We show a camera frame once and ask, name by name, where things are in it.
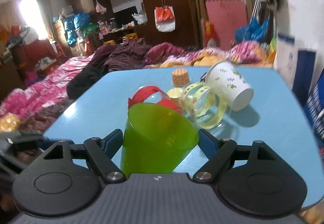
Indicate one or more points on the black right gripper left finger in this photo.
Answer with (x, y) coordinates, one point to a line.
(98, 154)

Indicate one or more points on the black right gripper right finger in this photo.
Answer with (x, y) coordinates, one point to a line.
(221, 155)

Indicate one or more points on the green plastic cup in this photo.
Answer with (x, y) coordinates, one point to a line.
(156, 140)

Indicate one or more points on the yellow patterned clear cup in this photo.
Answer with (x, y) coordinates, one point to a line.
(204, 104)

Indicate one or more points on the white paper cup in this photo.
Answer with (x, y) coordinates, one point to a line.
(226, 80)

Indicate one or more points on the red striped clear cup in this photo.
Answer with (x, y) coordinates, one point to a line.
(153, 94)

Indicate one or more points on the yellow dotted cupcake liner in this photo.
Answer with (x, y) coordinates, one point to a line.
(175, 93)

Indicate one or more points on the dark dotted cupcake liner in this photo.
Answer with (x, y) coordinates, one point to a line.
(203, 77)

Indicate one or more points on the orange dotted cupcake liner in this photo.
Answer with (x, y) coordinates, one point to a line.
(180, 77)

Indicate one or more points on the floral orange pink blanket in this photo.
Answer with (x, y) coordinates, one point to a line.
(250, 53)

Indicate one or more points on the white blue paper bag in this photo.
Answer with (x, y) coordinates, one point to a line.
(295, 62)

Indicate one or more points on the blue plastic bag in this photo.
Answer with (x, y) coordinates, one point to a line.
(254, 31)

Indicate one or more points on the pink foam mat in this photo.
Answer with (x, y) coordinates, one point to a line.
(226, 16)

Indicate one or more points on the orange white hanging bag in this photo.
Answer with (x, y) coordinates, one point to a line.
(164, 17)

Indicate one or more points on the dark brown wardrobe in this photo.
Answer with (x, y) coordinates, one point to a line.
(141, 1)

